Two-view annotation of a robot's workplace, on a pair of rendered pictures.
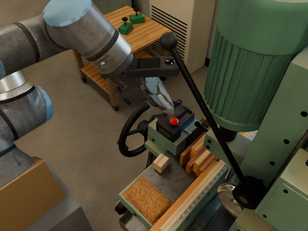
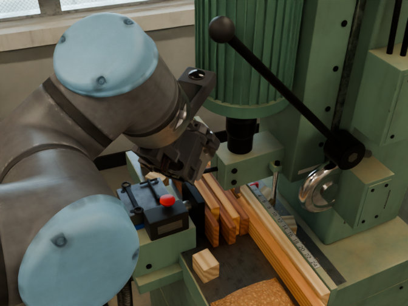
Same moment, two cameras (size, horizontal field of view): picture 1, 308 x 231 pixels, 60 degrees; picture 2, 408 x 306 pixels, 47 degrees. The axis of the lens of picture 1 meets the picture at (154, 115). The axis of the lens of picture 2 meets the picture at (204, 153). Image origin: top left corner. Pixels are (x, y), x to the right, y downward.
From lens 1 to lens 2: 0.57 m
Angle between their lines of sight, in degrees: 49
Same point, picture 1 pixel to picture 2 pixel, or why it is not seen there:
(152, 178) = (223, 291)
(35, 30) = (68, 139)
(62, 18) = (147, 61)
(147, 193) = (256, 296)
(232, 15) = not seen: outside the picture
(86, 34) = (166, 73)
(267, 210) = (394, 125)
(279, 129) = (326, 62)
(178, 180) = (241, 258)
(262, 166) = not seen: hidden behind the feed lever
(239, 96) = (283, 56)
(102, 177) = not seen: outside the picture
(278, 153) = (331, 90)
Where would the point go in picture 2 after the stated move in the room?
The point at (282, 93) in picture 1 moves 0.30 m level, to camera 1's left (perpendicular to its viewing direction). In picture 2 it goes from (321, 17) to (270, 112)
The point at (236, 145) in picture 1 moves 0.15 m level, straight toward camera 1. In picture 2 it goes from (258, 146) to (316, 184)
